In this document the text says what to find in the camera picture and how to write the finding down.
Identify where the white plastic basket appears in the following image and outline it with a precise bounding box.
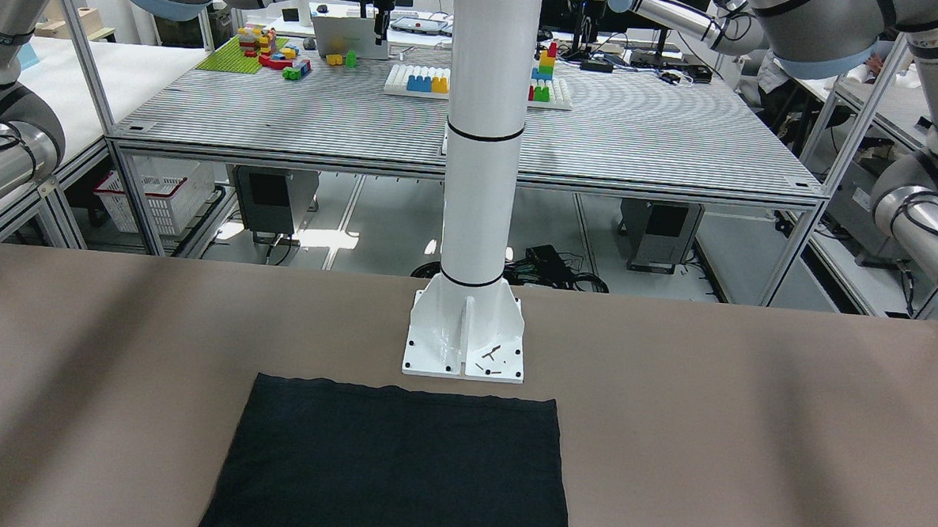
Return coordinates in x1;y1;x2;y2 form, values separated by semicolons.
93;157;215;237

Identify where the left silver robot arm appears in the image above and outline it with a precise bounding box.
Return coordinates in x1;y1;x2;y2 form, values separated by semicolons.
744;0;938;310

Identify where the white block tray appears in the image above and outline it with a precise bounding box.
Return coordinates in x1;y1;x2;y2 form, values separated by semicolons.
381;63;575;112

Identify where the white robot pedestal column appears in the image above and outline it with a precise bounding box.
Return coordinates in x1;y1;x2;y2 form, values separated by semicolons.
402;0;542;384

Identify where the computer tower under table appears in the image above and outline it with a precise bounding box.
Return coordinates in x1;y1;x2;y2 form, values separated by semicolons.
228;165;320;235
618;198;704;275

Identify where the white box on table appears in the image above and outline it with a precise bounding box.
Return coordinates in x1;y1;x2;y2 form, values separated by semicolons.
312;15;391;60

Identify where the green lego baseplate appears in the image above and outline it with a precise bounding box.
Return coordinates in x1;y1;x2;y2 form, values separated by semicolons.
195;35;293;74

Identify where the black t-shirt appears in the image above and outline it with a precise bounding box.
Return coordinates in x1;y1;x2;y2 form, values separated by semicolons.
196;373;569;527

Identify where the aluminium slatted work table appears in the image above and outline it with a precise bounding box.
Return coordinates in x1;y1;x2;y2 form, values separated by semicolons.
110;59;829;305

